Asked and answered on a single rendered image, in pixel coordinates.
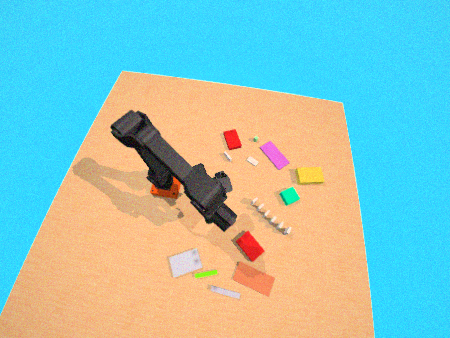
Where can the yellow block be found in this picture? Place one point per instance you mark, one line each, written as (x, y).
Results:
(309, 175)

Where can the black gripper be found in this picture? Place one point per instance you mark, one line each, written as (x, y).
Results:
(200, 168)

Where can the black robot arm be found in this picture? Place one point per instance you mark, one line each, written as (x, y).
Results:
(135, 130)

